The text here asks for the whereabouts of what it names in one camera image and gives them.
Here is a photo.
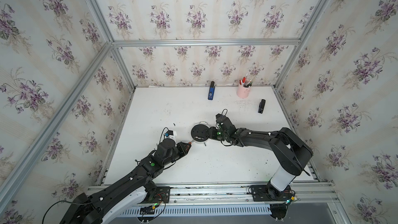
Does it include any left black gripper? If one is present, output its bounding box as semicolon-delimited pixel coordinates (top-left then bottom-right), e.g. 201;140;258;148
162;143;194;169

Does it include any white twin bell alarm clock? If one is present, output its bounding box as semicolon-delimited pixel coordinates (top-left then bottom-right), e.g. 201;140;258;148
191;121;210;147

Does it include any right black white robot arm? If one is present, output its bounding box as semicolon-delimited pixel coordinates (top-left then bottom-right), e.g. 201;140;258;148
208;127;314;192

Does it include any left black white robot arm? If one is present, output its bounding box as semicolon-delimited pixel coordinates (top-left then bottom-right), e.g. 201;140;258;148
52;139;192;224

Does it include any blue black stapler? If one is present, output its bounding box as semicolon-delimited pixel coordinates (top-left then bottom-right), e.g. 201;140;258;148
208;81;216;100

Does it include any pink pen cup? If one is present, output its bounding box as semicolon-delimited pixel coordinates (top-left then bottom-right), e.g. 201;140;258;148
236;84;251;99

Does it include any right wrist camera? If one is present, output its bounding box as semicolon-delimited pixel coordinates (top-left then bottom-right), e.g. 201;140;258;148
216;114;237;135

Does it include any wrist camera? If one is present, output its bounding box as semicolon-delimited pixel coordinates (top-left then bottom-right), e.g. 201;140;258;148
216;114;237;135
154;130;176;166

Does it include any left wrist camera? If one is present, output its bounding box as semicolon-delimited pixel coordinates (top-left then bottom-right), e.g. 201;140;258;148
154;130;176;166

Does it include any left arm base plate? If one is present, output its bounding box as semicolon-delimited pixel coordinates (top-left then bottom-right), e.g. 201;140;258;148
140;187;171;204

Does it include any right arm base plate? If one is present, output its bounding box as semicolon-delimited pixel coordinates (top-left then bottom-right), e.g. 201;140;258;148
248;184;295;203

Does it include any aluminium mounting rail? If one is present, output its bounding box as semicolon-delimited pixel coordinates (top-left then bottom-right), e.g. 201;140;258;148
81;181;341;209

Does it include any aluminium frame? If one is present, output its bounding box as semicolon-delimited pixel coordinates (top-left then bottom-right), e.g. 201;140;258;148
1;0;330;211

